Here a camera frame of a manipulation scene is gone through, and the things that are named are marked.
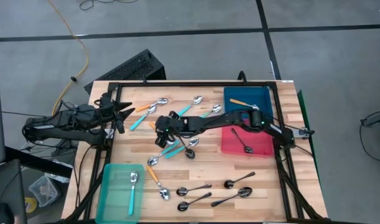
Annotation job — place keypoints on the black desk bar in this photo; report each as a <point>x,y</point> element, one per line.
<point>37,161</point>

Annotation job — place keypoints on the teal plastic tray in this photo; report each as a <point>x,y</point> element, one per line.
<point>115,193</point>

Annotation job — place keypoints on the black perforated metal box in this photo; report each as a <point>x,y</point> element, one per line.
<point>130,68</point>

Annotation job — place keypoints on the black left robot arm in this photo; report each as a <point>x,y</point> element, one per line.
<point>53,129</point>

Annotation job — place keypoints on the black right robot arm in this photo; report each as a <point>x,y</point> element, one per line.
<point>220,119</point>

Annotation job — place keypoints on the black computer mouse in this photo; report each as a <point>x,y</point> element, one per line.
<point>1,214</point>

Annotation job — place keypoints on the yellow tape roll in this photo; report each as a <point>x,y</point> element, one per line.
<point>31,205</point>

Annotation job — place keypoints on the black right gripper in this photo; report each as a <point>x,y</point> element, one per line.
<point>166,126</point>

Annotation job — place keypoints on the red plastic tray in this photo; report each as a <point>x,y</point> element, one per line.
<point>233,146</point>

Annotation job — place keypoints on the clear plastic container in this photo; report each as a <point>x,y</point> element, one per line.
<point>43,191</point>

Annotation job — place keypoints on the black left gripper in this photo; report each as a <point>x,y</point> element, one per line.
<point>110,109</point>

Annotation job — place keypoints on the grey stand foot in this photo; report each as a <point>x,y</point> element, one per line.
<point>376,119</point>

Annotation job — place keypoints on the blue plastic tray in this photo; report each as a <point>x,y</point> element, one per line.
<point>261,96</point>

